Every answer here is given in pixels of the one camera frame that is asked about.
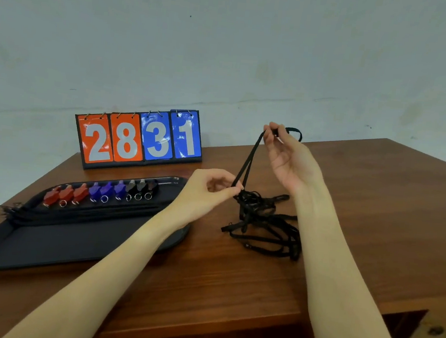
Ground tangle of black lanyards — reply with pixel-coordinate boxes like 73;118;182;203
218;187;307;262

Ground straightened black lanyards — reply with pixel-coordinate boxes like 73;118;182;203
0;190;162;240

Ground person's right hand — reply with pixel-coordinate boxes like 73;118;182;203
258;121;328;199

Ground black plastic tray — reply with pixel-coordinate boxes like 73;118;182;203
0;161;196;290

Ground person's left forearm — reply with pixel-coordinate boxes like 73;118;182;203
2;197;188;338

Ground person's left hand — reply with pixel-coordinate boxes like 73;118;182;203
161;165;246;235

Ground orange and blue flip scoreboard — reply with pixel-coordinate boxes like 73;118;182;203
70;99;207;181

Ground person's right forearm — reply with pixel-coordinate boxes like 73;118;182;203
282;177;423;338

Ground black lanyard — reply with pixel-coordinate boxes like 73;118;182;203
231;122;304;196

